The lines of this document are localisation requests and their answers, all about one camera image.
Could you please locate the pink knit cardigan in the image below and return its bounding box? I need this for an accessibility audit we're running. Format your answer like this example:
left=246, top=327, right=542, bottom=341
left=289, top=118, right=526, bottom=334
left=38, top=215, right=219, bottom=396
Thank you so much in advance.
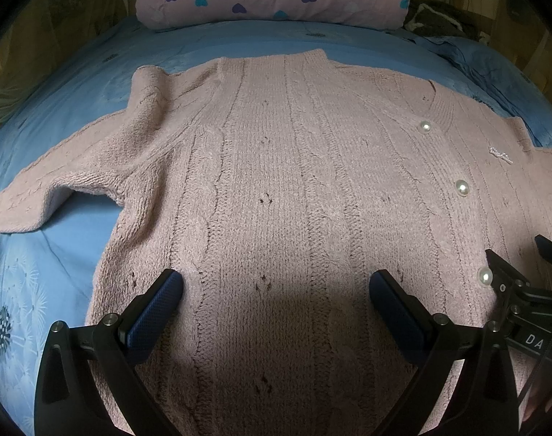
left=0, top=50, right=552, bottom=435

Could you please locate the dark clothes pile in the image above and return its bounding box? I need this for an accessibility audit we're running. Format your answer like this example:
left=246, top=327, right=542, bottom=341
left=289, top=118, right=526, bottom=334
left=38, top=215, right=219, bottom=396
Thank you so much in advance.
left=403, top=0, right=481, bottom=41

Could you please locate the blue floral bed sheet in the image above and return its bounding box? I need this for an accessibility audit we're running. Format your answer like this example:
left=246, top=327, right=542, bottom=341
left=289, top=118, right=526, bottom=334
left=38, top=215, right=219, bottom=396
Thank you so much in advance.
left=0, top=18, right=552, bottom=434

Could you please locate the grey-green cloth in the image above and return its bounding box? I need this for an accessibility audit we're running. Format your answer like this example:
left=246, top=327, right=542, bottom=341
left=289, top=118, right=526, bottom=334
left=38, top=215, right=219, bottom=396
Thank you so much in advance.
left=0, top=72, right=35, bottom=124

